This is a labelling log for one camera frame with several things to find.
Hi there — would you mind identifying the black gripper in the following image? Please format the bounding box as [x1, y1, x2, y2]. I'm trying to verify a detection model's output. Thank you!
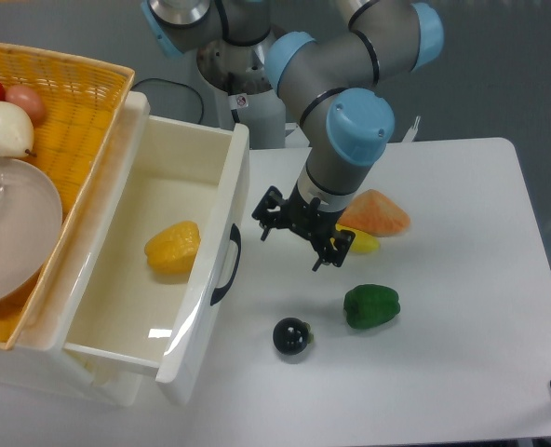
[251, 186, 356, 272]

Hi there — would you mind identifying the white top drawer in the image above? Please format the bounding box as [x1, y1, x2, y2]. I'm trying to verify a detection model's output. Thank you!
[65, 117, 249, 405]

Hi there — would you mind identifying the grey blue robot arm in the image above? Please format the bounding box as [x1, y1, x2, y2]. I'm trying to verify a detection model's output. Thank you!
[141, 1, 445, 266]

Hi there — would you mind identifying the yellow toy banana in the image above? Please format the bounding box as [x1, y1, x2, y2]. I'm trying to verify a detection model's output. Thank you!
[330, 228, 380, 254]

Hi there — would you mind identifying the orange fruit slice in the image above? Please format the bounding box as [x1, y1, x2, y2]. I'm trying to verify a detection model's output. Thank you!
[338, 189, 411, 237]

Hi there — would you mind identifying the green bell pepper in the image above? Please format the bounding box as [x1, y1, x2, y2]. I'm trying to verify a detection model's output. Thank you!
[343, 284, 401, 330]

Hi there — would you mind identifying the black round mangosteen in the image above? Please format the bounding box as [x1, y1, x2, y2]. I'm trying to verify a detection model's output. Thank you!
[272, 317, 314, 356]

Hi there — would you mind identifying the yellow toy corn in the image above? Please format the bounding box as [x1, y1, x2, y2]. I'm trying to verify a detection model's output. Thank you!
[144, 221, 201, 275]

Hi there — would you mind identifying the yellow wicker basket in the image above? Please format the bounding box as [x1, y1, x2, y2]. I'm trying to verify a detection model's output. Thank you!
[0, 43, 135, 350]

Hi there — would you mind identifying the beige plate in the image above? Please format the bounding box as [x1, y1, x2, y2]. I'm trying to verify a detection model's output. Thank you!
[0, 158, 62, 301]

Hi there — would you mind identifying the pink toy peach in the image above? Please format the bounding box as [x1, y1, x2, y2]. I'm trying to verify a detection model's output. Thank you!
[6, 85, 47, 127]

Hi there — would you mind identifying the white toy pear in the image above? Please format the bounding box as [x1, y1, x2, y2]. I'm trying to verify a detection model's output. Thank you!
[0, 102, 34, 158]

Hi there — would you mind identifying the black cable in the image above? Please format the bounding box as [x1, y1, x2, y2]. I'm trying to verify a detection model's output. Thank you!
[130, 77, 206, 126]

